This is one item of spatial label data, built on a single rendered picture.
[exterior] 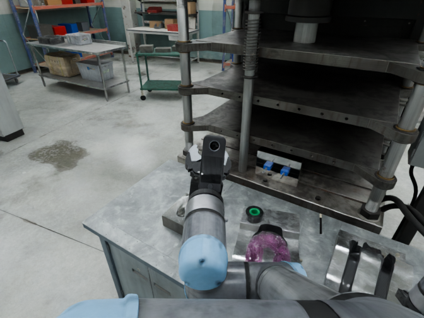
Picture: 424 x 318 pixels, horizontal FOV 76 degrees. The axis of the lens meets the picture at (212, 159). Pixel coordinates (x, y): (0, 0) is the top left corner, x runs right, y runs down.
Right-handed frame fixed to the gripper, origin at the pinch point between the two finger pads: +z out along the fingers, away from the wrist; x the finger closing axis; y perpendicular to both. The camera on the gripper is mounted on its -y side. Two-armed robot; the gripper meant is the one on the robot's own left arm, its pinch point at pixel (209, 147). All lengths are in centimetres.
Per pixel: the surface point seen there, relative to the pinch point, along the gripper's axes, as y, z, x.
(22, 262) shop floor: 164, 72, -126
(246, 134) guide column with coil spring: 36, 83, 26
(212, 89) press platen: 17, 100, 3
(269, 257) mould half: 52, 10, 31
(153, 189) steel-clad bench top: 70, 64, -25
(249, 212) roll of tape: 48, 30, 24
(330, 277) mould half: 51, 2, 52
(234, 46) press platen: -9, 97, 11
